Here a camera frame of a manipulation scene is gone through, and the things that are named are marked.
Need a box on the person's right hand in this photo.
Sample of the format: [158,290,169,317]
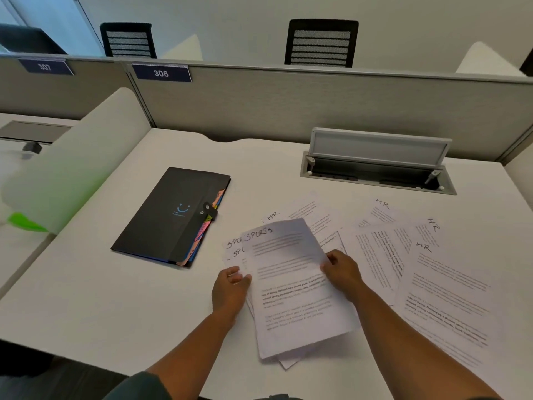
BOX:
[319,249,366,303]

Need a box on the person's left hand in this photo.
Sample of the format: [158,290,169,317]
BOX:
[211,266,253,326]

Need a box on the thin white paper bundle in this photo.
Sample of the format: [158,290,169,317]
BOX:
[240,218,361,361]

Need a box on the black expanding folder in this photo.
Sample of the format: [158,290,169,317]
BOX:
[110,167,232,269]

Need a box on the pile of white papers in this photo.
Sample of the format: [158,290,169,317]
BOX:
[223,195,505,371]

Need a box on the person's left forearm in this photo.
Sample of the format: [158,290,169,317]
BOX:
[145,306,238,400]

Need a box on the person's right forearm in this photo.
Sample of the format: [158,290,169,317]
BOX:
[351,283,505,400]

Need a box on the green left sleeve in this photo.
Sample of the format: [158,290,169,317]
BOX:
[104,372,174,400]

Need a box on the grey fabric partition panel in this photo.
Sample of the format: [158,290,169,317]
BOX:
[124,62,533,163]

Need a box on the white side desk divider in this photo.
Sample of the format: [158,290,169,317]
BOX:
[0,87,153,236]
[504,141,533,204]

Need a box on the blue desk number sign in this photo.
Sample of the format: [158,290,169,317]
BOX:
[131,63,193,83]
[17,58,76,76]

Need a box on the black mesh office chair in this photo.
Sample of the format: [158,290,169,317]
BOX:
[284,18,360,69]
[99,22,158,59]

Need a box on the beige partition panel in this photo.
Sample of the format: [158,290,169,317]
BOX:
[0,53,153,121]

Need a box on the grey desk cable box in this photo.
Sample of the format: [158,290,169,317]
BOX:
[299,152,457,196]

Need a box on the closed grey cable box lid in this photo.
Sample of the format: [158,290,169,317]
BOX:
[0,119,72,144]

